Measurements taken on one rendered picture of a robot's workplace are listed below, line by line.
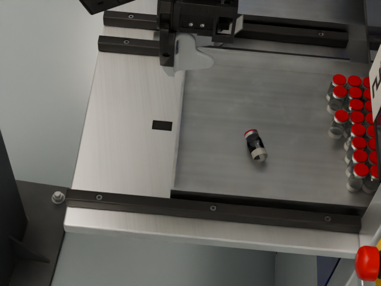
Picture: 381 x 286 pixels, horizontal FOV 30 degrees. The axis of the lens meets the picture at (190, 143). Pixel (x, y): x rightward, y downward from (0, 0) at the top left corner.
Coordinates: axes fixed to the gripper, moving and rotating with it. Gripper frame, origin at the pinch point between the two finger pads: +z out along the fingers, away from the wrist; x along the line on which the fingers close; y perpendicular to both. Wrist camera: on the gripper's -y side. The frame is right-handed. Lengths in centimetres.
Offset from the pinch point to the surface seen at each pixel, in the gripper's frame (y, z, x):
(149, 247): -5, 110, 30
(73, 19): -40, 109, 111
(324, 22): 23.3, 18.3, 28.1
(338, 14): 26.4, 21.5, 33.4
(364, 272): 24.5, 9.3, -19.6
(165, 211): 1.1, 20.4, -8.0
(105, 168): -8.1, 21.7, -1.4
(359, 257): 23.9, 9.1, -17.8
